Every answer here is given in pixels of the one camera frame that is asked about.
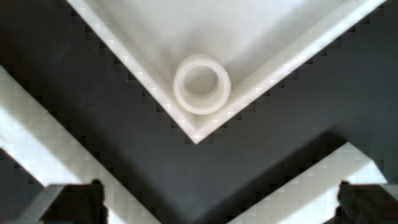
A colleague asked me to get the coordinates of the white square tabletop part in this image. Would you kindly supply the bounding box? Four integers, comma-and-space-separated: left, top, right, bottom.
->
65, 0, 385, 142

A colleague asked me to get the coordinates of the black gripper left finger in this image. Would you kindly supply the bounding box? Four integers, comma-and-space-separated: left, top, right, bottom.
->
38, 179, 108, 224

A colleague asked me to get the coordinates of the white L-shaped obstacle wall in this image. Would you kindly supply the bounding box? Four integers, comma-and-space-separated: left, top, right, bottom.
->
0, 67, 395, 224

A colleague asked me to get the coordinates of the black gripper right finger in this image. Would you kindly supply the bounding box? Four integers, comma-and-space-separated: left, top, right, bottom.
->
331, 181, 398, 224

